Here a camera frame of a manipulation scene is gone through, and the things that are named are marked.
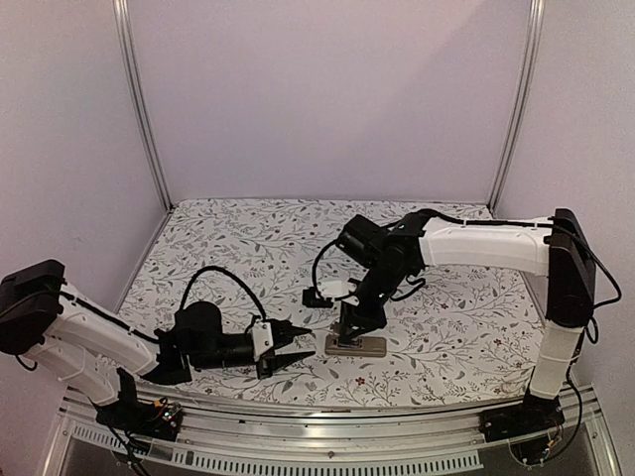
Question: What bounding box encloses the left aluminium frame post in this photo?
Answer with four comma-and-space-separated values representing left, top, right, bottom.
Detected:
112, 0, 175, 213

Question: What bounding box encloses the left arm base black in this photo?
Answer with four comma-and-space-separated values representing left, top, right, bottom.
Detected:
93, 368, 184, 442

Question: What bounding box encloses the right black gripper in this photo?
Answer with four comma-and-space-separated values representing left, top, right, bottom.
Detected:
337, 264, 407, 342

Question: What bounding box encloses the right aluminium frame post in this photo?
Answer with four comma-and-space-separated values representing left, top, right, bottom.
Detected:
487, 0, 545, 215

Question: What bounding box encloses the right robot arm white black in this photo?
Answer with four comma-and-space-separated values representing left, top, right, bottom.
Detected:
335, 208, 606, 432

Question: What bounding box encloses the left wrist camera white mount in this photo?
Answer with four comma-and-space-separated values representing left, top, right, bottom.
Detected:
246, 316, 275, 363

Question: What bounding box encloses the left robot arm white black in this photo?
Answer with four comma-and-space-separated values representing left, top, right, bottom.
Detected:
1, 260, 312, 430

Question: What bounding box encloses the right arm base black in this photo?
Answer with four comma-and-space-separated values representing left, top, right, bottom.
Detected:
478, 391, 565, 442

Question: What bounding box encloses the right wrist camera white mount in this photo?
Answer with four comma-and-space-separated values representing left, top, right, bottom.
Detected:
301, 280, 361, 308

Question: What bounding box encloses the black camera cable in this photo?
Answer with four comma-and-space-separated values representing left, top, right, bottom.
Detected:
310, 241, 346, 298
179, 266, 267, 323

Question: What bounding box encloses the right black camera cable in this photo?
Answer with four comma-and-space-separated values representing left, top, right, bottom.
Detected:
310, 241, 346, 298

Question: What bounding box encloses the white remote control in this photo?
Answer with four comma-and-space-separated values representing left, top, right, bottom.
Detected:
324, 335, 387, 358

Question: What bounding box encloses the floral patterned table mat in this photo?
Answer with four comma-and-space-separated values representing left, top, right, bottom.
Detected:
119, 199, 543, 408

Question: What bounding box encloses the aluminium frame post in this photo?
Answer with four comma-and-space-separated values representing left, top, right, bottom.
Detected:
487, 0, 545, 215
112, 0, 175, 213

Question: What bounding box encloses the front aluminium rail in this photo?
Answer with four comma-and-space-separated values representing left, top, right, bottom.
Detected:
42, 384, 621, 476

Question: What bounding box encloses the left black camera cable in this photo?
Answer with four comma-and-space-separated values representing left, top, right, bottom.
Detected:
179, 266, 267, 323

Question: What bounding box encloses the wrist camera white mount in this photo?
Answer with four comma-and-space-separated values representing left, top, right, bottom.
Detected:
246, 316, 275, 363
301, 280, 361, 308

